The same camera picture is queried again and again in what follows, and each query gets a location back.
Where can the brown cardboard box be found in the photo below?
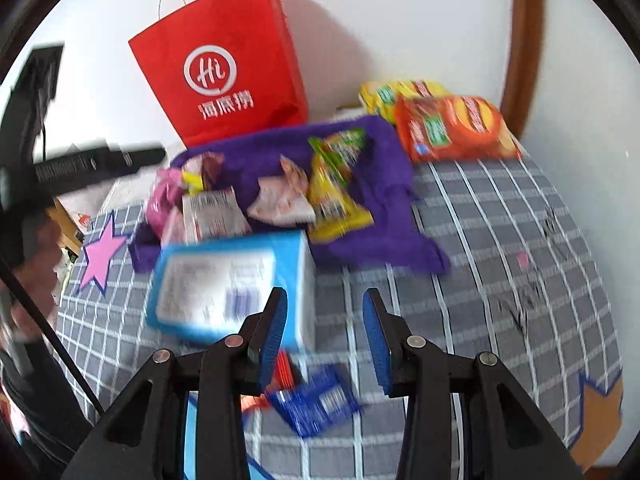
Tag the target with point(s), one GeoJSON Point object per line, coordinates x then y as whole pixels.
{"type": "Point", "coordinates": [67, 225]}

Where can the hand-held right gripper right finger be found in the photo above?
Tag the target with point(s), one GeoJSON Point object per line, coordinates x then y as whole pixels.
{"type": "Point", "coordinates": [375, 340]}

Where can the pink star sticker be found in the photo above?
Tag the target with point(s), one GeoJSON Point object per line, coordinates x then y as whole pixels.
{"type": "Point", "coordinates": [102, 255]}

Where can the orange chips bag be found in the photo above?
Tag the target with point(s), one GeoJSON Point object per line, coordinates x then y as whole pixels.
{"type": "Point", "coordinates": [455, 127]}

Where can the small pink sticker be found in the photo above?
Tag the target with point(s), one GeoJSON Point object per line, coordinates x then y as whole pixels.
{"type": "Point", "coordinates": [522, 259]}

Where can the pink white candy packet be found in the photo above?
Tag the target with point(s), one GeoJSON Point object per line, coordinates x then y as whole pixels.
{"type": "Point", "coordinates": [282, 195]}

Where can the orange star sticker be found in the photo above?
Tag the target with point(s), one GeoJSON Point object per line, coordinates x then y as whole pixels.
{"type": "Point", "coordinates": [600, 410]}

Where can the green triangular snack packet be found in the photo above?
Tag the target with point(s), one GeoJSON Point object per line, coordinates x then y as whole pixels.
{"type": "Point", "coordinates": [340, 152]}

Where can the yellow chips bag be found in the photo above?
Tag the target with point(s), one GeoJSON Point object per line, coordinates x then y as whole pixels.
{"type": "Point", "coordinates": [400, 95]}

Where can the grey plaid bed sheet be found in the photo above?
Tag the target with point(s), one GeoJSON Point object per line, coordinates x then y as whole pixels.
{"type": "Point", "coordinates": [475, 240]}

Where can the white plastic bag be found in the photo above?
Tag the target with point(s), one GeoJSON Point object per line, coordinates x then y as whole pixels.
{"type": "Point", "coordinates": [90, 205]}

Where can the magenta snack packet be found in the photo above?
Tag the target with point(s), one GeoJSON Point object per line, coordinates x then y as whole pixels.
{"type": "Point", "coordinates": [167, 200]}

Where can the red paper bag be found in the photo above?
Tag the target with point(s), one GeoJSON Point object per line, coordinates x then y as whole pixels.
{"type": "Point", "coordinates": [225, 35]}

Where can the small blue snack packet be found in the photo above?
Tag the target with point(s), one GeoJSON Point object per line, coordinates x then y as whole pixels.
{"type": "Point", "coordinates": [315, 402]}

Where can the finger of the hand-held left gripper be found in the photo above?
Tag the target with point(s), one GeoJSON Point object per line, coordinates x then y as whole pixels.
{"type": "Point", "coordinates": [105, 162]}

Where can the brown wooden trim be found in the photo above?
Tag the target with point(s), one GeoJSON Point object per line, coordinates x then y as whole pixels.
{"type": "Point", "coordinates": [525, 35]}

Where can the blue white box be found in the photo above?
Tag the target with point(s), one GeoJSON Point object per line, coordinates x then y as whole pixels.
{"type": "Point", "coordinates": [220, 285]}

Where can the small pale pink packet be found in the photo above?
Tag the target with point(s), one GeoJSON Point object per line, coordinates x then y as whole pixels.
{"type": "Point", "coordinates": [212, 215]}

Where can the red snack packet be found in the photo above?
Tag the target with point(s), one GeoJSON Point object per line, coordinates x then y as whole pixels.
{"type": "Point", "coordinates": [282, 372]}

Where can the person's left hand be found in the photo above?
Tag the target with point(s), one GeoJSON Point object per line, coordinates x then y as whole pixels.
{"type": "Point", "coordinates": [37, 280]}

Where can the yellow snack packet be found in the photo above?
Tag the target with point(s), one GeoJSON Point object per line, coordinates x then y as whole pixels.
{"type": "Point", "coordinates": [335, 200]}

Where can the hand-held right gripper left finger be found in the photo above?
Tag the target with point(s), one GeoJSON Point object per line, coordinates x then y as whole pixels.
{"type": "Point", "coordinates": [274, 335]}

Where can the purple towel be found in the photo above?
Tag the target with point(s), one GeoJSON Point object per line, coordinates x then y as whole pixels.
{"type": "Point", "coordinates": [390, 220]}

